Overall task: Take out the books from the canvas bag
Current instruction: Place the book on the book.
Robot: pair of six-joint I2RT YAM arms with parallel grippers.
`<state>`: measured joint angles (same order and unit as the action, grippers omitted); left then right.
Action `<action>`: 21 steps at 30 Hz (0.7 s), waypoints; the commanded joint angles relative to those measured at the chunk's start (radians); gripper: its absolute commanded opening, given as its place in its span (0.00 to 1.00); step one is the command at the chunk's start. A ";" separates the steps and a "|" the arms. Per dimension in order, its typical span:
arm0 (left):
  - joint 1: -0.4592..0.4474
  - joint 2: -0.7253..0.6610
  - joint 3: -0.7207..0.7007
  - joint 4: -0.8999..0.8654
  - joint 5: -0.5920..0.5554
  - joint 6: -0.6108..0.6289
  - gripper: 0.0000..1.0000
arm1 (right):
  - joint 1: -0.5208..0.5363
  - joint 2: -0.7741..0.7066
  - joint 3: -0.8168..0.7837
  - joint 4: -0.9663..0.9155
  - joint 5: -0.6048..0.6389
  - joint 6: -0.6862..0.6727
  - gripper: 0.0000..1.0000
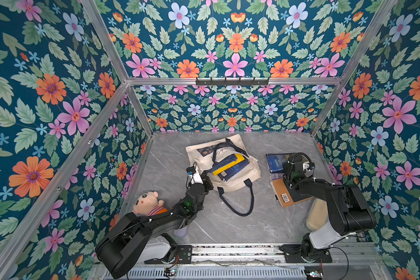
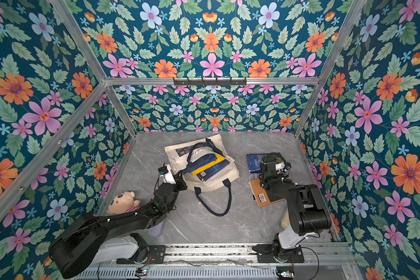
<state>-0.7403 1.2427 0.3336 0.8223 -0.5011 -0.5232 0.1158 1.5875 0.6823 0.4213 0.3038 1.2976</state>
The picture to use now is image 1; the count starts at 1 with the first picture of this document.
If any blue cover book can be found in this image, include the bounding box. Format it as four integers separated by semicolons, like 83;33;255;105
266;154;289;174

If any brown cover book barcode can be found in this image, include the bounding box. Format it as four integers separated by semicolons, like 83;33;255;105
271;178;313;208

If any cream canvas tote bag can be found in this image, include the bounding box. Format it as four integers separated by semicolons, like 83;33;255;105
185;134;261;217

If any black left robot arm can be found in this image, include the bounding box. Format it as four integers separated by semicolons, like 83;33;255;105
95;173;213;279

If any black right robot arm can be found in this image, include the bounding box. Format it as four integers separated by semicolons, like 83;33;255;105
282;152;376;263

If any purple pouch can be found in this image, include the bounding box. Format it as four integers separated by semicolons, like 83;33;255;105
173;226;189;238

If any plush doll toy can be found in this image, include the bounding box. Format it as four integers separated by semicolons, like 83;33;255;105
133;191;168;217

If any yellow spine book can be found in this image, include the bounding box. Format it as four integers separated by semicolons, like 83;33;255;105
209;154;250;182

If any beige pouch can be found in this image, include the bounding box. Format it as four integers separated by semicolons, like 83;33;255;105
306;198;328;231

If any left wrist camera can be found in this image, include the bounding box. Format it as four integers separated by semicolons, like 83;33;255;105
186;166;203;187

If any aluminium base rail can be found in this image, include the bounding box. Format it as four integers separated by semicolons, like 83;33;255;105
122;242;392;280

